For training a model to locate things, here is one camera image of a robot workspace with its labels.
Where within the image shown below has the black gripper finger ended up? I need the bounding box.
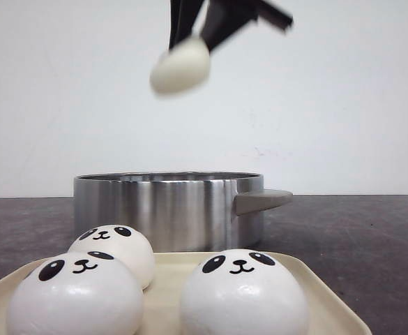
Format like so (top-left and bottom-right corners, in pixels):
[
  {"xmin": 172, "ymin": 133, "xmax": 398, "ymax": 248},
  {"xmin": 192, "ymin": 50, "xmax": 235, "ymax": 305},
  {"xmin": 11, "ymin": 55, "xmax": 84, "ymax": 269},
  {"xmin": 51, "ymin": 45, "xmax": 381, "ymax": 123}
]
[
  {"xmin": 168, "ymin": 0, "xmax": 204, "ymax": 51},
  {"xmin": 199, "ymin": 0, "xmax": 258, "ymax": 52}
]

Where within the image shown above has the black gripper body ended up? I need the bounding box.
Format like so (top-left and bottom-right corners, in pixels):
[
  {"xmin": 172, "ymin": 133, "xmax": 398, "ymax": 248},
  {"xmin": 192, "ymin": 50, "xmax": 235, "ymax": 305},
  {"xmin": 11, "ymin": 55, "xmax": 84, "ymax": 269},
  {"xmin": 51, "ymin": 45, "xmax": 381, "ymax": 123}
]
[{"xmin": 257, "ymin": 1, "xmax": 294, "ymax": 31}]

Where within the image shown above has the panda bun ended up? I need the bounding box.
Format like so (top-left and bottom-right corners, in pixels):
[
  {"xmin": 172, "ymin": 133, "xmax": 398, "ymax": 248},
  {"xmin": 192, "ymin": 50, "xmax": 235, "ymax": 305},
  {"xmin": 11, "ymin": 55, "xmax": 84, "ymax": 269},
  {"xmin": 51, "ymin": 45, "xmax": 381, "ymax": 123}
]
[
  {"xmin": 180, "ymin": 249, "xmax": 310, "ymax": 334},
  {"xmin": 68, "ymin": 224, "xmax": 156, "ymax": 290},
  {"xmin": 149, "ymin": 36, "xmax": 211, "ymax": 95},
  {"xmin": 6, "ymin": 251, "xmax": 144, "ymax": 334}
]

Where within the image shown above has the stainless steel pot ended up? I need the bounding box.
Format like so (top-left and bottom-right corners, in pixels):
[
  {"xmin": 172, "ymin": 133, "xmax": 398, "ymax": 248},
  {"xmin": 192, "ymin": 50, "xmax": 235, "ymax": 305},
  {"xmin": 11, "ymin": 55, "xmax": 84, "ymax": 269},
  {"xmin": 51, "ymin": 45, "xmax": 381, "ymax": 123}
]
[{"xmin": 73, "ymin": 172, "xmax": 293, "ymax": 252}]

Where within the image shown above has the cream plastic tray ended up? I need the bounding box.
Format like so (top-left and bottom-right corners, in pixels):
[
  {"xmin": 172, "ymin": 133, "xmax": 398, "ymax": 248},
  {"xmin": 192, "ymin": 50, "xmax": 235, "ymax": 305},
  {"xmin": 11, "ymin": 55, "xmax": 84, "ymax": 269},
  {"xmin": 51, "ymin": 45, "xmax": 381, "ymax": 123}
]
[{"xmin": 0, "ymin": 252, "xmax": 371, "ymax": 334}]

